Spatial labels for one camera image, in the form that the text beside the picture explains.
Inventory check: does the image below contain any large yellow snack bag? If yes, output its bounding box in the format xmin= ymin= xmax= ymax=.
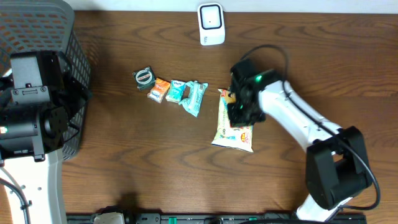
xmin=211 ymin=89 xmax=253 ymax=153

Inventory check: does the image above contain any light green snack packet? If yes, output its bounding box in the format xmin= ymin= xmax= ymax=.
xmin=178 ymin=81 xmax=208 ymax=117

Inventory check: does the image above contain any teal candy packet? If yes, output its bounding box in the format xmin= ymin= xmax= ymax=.
xmin=165 ymin=80 xmax=186 ymax=103

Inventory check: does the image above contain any orange candy packet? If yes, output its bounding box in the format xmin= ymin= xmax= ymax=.
xmin=147 ymin=78 xmax=170 ymax=103

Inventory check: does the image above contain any black round-logo snack packet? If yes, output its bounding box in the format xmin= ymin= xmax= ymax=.
xmin=132 ymin=66 xmax=156 ymax=91

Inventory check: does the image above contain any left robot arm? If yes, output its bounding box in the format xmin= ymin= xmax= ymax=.
xmin=1 ymin=50 xmax=91 ymax=223

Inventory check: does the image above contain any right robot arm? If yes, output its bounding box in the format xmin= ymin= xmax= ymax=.
xmin=227 ymin=59 xmax=375 ymax=222

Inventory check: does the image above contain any white barcode scanner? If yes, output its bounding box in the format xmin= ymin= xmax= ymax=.
xmin=197 ymin=2 xmax=226 ymax=46

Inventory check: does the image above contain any dark grey plastic basket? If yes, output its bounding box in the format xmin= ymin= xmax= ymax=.
xmin=1 ymin=1 xmax=91 ymax=160

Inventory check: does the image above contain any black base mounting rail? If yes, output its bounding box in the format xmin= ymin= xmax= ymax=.
xmin=67 ymin=212 xmax=367 ymax=224

